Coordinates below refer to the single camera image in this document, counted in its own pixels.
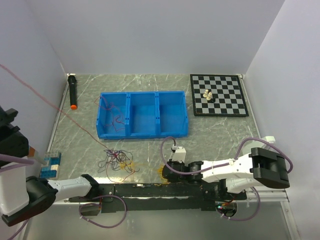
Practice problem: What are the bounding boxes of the cream chess piece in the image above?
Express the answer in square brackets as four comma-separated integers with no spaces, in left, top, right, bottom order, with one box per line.
[203,89,209,98]
[206,92,213,101]

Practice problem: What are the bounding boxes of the coloured wire bundle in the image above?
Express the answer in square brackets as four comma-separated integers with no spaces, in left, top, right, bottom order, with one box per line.
[97,148,171,187]

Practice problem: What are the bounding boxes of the blue three-compartment bin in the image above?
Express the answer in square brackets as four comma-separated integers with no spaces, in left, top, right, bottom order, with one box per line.
[95,91,189,140]

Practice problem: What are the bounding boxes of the cream chess piece left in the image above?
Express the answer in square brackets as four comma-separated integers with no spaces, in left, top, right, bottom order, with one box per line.
[203,89,209,98]

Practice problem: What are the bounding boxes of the dark red wire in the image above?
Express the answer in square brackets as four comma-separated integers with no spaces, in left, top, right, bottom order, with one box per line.
[93,96,126,133]

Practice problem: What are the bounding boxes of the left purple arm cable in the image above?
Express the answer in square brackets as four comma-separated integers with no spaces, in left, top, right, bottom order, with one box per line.
[0,153,128,240]

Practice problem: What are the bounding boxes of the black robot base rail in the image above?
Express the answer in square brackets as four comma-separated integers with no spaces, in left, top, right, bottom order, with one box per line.
[68,180,247,213]

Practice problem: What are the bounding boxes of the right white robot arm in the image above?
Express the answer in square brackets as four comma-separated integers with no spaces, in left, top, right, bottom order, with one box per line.
[162,147,290,200]

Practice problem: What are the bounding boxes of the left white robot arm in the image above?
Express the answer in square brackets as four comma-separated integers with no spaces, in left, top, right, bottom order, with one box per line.
[0,108,99,227]

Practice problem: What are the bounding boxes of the cream chess piece right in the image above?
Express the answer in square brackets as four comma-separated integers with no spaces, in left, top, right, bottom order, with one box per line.
[206,92,213,101]

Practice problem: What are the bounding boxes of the black and white chessboard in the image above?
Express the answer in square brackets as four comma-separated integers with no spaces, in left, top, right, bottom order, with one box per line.
[190,74,249,117]

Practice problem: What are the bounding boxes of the black marker orange cap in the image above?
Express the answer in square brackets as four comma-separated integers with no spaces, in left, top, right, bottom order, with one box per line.
[67,75,78,110]

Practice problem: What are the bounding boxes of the blue white brick stack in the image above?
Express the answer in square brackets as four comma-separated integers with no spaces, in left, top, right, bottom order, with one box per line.
[39,151,62,180]

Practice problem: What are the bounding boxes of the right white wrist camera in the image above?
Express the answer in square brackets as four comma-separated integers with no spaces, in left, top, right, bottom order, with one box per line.
[170,145,187,163]

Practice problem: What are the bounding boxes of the blue and brown toy block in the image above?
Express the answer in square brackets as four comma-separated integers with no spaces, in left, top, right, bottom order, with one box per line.
[27,146,48,166]

